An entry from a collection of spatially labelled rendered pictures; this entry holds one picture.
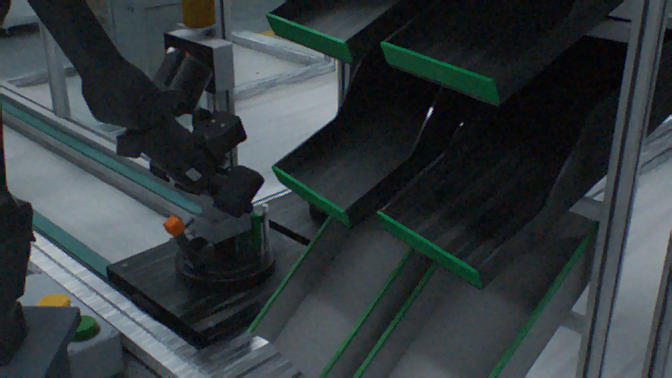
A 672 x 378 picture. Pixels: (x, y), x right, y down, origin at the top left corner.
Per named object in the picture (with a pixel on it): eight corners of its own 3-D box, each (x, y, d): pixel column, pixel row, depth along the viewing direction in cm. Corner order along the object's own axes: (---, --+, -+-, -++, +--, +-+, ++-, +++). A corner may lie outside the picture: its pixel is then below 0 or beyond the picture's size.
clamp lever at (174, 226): (192, 268, 105) (170, 229, 101) (184, 263, 107) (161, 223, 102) (212, 251, 107) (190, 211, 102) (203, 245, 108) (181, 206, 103)
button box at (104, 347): (76, 395, 97) (68, 354, 94) (1, 324, 110) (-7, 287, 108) (126, 370, 101) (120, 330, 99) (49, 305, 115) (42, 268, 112)
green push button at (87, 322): (75, 350, 96) (73, 336, 96) (59, 336, 99) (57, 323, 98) (104, 336, 99) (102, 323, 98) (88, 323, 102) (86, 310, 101)
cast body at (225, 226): (214, 244, 105) (211, 197, 102) (195, 233, 108) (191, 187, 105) (263, 224, 111) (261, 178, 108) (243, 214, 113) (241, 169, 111)
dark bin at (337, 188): (350, 230, 75) (322, 173, 70) (279, 183, 85) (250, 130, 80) (548, 65, 83) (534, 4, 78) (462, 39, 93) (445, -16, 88)
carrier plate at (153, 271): (208, 352, 97) (207, 337, 96) (106, 278, 112) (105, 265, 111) (347, 278, 112) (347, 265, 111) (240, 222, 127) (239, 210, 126)
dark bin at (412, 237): (481, 292, 65) (458, 230, 61) (383, 230, 75) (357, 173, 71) (690, 98, 73) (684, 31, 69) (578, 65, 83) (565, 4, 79)
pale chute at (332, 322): (337, 406, 82) (311, 393, 79) (272, 343, 92) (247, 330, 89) (490, 186, 84) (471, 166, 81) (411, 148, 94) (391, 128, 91)
